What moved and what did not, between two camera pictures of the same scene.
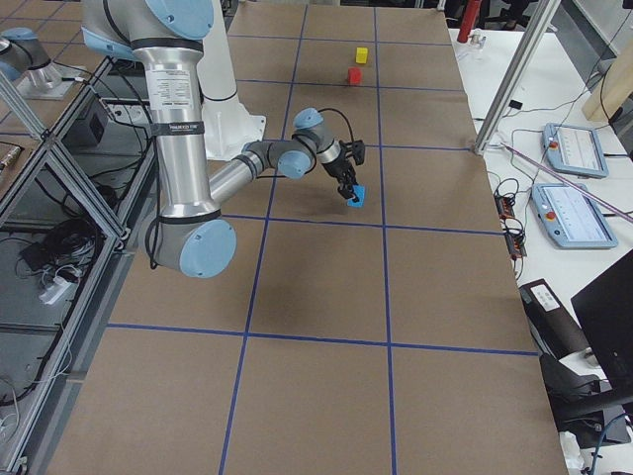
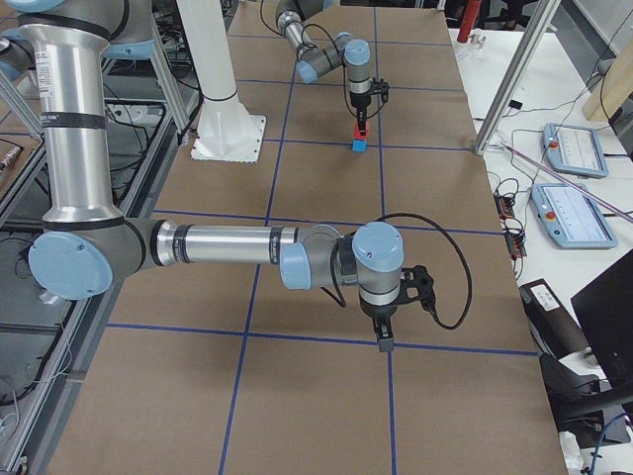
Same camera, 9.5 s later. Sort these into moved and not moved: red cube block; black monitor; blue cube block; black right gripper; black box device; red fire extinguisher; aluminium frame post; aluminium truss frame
Moved: red cube block; blue cube block; black right gripper
Not moved: black monitor; aluminium truss frame; black box device; aluminium frame post; red fire extinguisher
